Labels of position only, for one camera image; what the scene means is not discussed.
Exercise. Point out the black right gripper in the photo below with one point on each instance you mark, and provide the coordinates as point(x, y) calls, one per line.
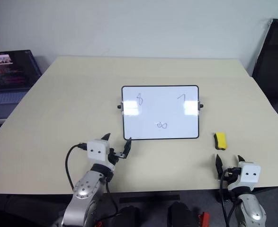
point(232, 175)

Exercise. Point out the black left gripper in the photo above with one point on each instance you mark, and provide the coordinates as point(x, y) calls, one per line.
point(111, 160)

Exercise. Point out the yellow and black eraser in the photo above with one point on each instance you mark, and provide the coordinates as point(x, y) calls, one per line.
point(221, 139)

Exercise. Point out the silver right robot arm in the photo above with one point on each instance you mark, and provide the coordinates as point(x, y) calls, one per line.
point(250, 208)

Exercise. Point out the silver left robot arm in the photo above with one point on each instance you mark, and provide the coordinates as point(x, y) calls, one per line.
point(84, 189)

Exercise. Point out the black-framed small whiteboard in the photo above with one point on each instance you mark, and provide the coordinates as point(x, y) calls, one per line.
point(153, 108)

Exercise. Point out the red object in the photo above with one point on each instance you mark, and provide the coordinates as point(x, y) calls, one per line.
point(203, 218)

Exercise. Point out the dark rounded shape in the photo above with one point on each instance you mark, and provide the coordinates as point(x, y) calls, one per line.
point(182, 214)
point(129, 216)

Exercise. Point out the black office chair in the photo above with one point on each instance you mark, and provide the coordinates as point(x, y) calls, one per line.
point(276, 59)

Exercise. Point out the open laptop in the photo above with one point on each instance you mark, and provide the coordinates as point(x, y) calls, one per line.
point(11, 71)

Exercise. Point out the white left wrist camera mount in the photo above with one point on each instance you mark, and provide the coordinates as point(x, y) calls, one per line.
point(96, 150)

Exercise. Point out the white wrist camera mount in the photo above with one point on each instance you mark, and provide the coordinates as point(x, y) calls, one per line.
point(96, 150)
point(250, 173)

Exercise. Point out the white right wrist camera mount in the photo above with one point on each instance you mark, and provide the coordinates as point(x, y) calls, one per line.
point(250, 173)

